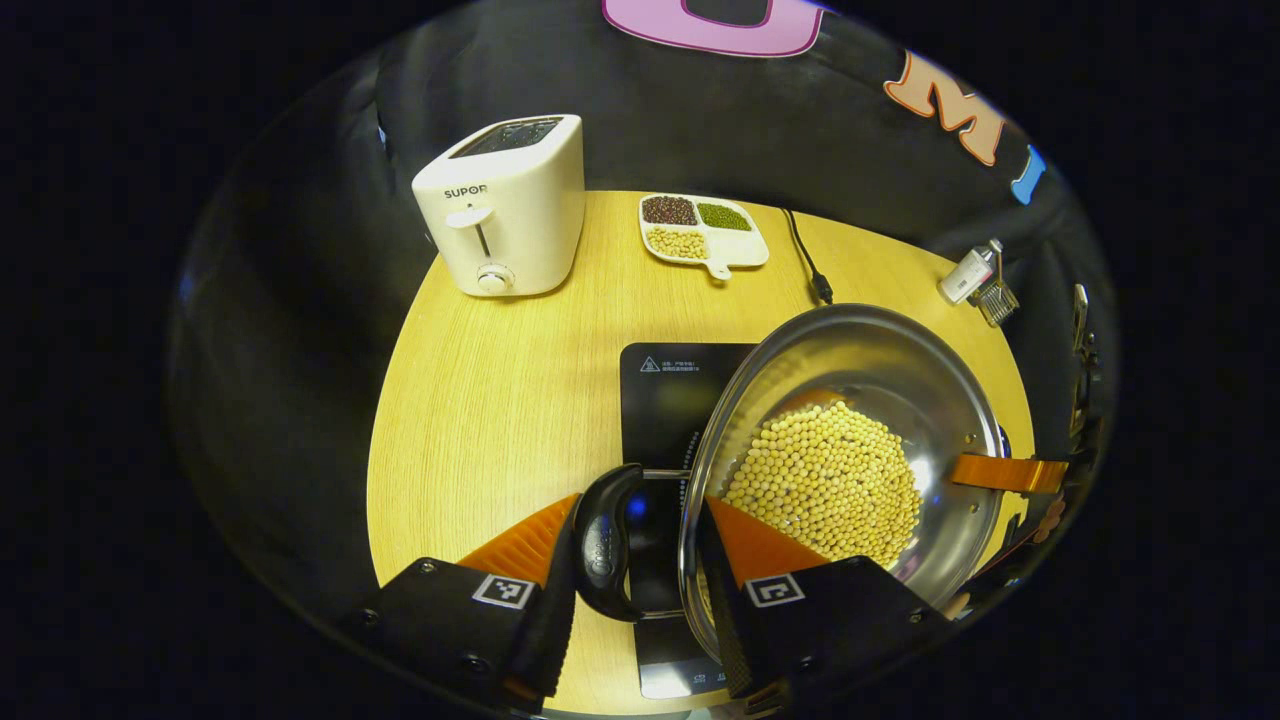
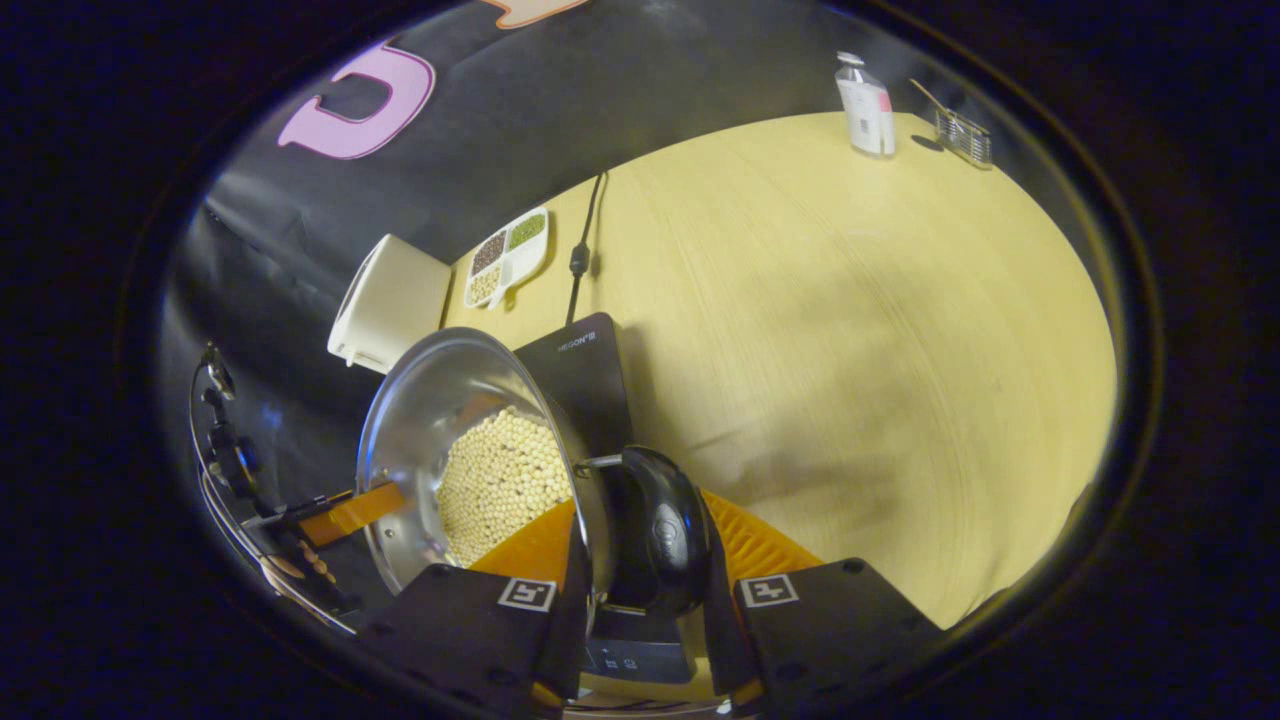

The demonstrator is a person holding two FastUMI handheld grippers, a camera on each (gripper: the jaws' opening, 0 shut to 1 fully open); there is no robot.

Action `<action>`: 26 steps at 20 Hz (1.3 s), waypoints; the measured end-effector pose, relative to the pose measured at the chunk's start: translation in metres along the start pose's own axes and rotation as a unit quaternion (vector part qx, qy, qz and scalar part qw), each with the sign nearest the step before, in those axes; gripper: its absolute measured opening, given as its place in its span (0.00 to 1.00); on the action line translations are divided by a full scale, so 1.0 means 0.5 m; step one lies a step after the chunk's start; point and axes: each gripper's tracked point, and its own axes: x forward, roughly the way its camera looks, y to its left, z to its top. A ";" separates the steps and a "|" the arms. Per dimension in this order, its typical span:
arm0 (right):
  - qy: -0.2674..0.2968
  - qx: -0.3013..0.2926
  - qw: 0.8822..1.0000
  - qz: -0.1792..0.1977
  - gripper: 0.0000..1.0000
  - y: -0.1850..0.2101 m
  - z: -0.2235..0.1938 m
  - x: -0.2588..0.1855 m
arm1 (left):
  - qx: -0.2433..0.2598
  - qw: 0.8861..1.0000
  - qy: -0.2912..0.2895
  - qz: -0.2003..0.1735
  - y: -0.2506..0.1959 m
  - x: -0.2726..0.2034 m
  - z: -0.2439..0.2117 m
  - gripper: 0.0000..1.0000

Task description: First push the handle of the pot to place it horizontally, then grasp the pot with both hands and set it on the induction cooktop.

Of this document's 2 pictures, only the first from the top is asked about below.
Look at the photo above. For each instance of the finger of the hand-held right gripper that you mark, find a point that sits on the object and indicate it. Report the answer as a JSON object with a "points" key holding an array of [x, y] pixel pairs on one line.
{"points": [[1010, 473]]}

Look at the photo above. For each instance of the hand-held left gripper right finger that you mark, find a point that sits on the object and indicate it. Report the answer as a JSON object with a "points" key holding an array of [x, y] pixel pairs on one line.
{"points": [[725, 630]]}

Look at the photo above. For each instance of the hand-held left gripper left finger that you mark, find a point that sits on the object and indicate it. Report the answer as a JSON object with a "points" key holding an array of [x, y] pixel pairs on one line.
{"points": [[550, 620]]}

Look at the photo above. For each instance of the black induction cooktop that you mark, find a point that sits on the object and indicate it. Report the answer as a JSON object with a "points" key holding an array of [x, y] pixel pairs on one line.
{"points": [[665, 400]]}

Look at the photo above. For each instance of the clear ribbed glass cup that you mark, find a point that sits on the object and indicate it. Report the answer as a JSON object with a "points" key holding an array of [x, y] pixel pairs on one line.
{"points": [[995, 305]]}

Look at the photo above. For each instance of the small bottle with red label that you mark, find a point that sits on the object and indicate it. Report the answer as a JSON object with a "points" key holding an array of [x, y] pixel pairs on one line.
{"points": [[965, 275]]}

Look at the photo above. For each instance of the large pile of soybeans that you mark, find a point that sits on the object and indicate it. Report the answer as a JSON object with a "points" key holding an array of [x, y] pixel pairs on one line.
{"points": [[830, 480]]}

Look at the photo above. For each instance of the white divided bean plate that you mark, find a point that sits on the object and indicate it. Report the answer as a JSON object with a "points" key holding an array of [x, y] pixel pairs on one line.
{"points": [[735, 250]]}

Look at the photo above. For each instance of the pile of green mung beans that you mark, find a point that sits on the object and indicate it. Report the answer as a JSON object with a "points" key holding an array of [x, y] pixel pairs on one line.
{"points": [[723, 217]]}

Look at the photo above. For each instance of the small pile of soybeans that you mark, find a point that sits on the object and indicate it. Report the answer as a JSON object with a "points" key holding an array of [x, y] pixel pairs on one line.
{"points": [[677, 243]]}

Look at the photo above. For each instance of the white toaster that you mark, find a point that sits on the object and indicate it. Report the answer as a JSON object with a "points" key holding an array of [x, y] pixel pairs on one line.
{"points": [[510, 220]]}

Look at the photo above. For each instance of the pile of red beans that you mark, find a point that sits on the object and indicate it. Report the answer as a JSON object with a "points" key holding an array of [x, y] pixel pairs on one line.
{"points": [[669, 210]]}

